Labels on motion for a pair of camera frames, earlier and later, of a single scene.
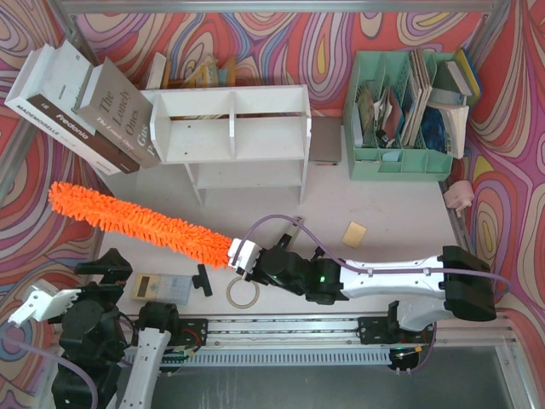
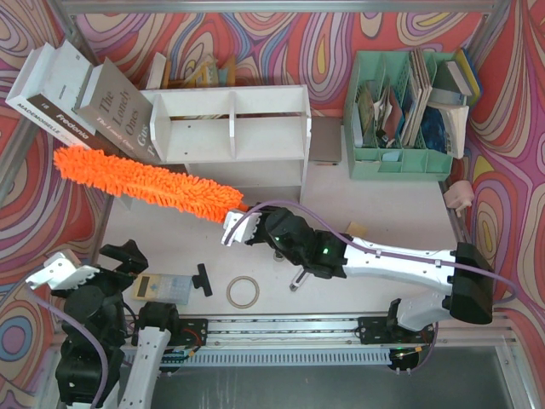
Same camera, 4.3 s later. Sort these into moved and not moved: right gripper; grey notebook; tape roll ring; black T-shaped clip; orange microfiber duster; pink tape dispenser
Moved: right gripper; orange microfiber duster
Not moved: pink tape dispenser; grey notebook; tape roll ring; black T-shaped clip
